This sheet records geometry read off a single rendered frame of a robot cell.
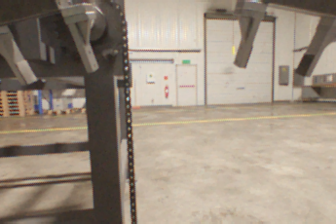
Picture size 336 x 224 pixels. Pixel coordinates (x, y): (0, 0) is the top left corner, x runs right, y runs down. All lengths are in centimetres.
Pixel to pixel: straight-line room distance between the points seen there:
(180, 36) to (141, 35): 200
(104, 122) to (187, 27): 1011
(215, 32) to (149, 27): 351
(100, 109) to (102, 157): 13
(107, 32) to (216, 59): 1017
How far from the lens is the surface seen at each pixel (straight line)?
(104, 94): 52
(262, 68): 1196
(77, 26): 35
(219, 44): 1084
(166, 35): 1015
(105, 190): 58
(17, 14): 38
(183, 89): 983
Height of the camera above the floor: 69
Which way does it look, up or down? 6 degrees down
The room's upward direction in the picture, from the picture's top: 2 degrees counter-clockwise
